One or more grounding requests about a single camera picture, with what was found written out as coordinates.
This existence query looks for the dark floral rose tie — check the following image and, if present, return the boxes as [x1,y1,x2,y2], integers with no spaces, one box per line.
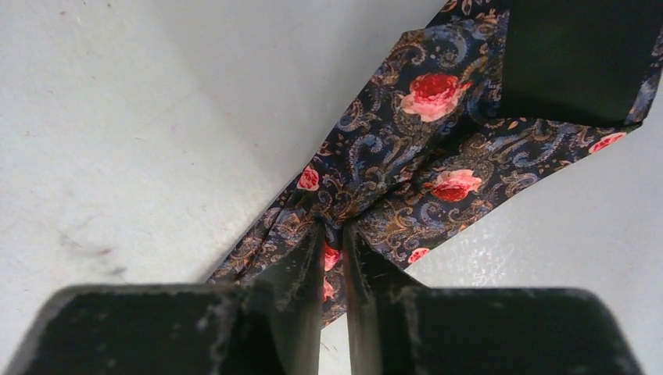
[208,1,662,324]

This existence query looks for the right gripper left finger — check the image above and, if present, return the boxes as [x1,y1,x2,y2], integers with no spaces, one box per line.
[6,223,324,374]

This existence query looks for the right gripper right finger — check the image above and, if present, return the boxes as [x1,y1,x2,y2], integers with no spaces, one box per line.
[342,224,642,374]

